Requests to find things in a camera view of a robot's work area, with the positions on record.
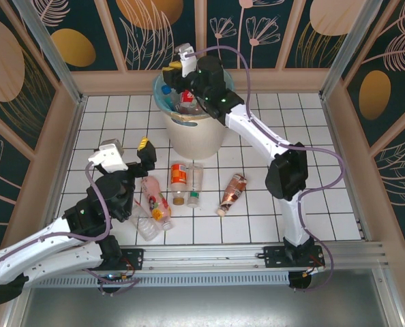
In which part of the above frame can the pink drink bottle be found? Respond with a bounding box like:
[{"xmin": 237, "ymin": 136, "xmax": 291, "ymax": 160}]
[{"xmin": 140, "ymin": 175, "xmax": 175, "ymax": 232}]

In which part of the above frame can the brown milk tea bottle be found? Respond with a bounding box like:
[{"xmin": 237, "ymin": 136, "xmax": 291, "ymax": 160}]
[{"xmin": 216, "ymin": 172, "xmax": 248, "ymax": 217}]

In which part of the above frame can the blue plastic bin liner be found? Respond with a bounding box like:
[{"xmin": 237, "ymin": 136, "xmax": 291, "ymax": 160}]
[{"xmin": 153, "ymin": 69, "xmax": 237, "ymax": 119}]

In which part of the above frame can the cream plastic waste bin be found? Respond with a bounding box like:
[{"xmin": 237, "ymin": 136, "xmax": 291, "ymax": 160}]
[{"xmin": 153, "ymin": 69, "xmax": 238, "ymax": 159}]

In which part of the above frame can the orange label bottle brown cap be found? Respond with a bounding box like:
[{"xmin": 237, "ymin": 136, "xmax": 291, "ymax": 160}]
[{"xmin": 170, "ymin": 161, "xmax": 190, "ymax": 206}]

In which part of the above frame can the clear crushed water bottle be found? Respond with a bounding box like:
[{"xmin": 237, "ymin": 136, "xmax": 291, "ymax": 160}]
[{"xmin": 129, "ymin": 200, "xmax": 162, "ymax": 243}]

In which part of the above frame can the clear bottle with green cap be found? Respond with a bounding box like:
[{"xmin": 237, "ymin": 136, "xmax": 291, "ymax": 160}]
[{"xmin": 187, "ymin": 162, "xmax": 205, "ymax": 208}]

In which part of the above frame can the aluminium mounting beam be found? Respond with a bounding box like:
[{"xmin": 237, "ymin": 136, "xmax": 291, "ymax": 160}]
[{"xmin": 16, "ymin": 240, "xmax": 393, "ymax": 274}]

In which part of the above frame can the grey metal panel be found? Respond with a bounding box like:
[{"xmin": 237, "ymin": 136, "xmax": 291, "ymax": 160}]
[{"xmin": 18, "ymin": 285, "xmax": 391, "ymax": 327}]

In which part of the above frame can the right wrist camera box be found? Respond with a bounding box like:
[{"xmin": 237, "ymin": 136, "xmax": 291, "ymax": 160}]
[{"xmin": 174, "ymin": 43, "xmax": 199, "ymax": 80}]

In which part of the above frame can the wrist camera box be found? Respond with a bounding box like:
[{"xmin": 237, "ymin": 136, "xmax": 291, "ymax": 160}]
[
  {"xmin": 87, "ymin": 138, "xmax": 129, "ymax": 173},
  {"xmin": 174, "ymin": 43, "xmax": 199, "ymax": 80}
]

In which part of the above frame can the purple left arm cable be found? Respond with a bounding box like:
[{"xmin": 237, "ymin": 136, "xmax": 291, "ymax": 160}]
[{"xmin": 0, "ymin": 161, "xmax": 142, "ymax": 297}]

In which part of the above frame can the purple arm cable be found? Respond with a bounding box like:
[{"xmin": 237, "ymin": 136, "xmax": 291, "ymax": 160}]
[
  {"xmin": 188, "ymin": 46, "xmax": 346, "ymax": 293},
  {"xmin": 0, "ymin": 161, "xmax": 142, "ymax": 297}
]

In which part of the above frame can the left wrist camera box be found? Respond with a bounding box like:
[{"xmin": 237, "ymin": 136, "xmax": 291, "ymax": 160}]
[{"xmin": 87, "ymin": 138, "xmax": 129, "ymax": 173}]

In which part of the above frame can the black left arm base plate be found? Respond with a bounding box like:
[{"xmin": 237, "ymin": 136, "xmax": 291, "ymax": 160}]
[{"xmin": 82, "ymin": 247, "xmax": 145, "ymax": 272}]

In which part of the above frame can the aluminium side frame rail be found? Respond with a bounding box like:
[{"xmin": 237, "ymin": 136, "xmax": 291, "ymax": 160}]
[
  {"xmin": 52, "ymin": 97, "xmax": 87, "ymax": 236},
  {"xmin": 321, "ymin": 97, "xmax": 374, "ymax": 243}
]

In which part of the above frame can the grey slotted cable duct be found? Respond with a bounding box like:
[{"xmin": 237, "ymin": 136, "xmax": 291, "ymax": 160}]
[{"xmin": 30, "ymin": 273, "xmax": 291, "ymax": 287}]

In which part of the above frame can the aluminium frame post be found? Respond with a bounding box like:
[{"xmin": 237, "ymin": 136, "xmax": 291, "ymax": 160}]
[
  {"xmin": 13, "ymin": 0, "xmax": 88, "ymax": 105},
  {"xmin": 320, "ymin": 0, "xmax": 384, "ymax": 100}
]

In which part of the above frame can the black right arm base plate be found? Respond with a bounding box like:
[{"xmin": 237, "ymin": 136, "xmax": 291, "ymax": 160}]
[{"xmin": 256, "ymin": 245, "xmax": 326, "ymax": 270}]

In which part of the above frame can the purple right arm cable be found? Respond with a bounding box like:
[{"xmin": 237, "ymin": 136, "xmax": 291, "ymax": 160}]
[{"xmin": 188, "ymin": 46, "xmax": 346, "ymax": 293}]

